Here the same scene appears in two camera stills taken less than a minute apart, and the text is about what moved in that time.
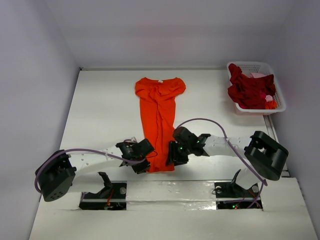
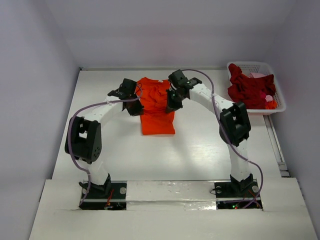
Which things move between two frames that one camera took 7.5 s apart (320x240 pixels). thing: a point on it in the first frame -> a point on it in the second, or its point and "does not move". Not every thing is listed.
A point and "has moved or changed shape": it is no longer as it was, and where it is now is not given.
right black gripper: (175, 158) -> (172, 103)
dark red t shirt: (250, 93) does not move
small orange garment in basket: (271, 105) does not move
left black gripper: (141, 168) -> (137, 111)
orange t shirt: (158, 99) has moved or changed shape
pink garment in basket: (256, 75) does not move
